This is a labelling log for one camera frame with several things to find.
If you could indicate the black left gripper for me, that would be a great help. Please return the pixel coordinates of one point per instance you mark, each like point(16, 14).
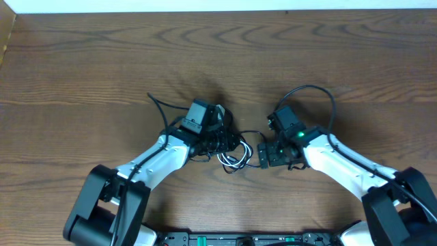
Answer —
point(224, 142)

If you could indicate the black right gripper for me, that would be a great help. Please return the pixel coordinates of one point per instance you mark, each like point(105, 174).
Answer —
point(265, 155)

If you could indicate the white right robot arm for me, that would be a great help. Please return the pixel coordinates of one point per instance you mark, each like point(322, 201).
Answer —
point(400, 206)

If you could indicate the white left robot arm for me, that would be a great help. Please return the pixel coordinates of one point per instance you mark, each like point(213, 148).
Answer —
point(110, 207)

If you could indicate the cardboard side panel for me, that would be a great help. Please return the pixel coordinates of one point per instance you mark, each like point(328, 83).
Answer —
point(7, 20)

